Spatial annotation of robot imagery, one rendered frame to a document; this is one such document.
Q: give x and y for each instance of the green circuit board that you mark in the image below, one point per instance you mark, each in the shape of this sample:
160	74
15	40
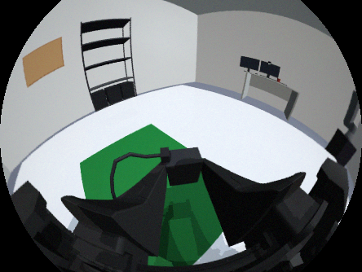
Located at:
189	224

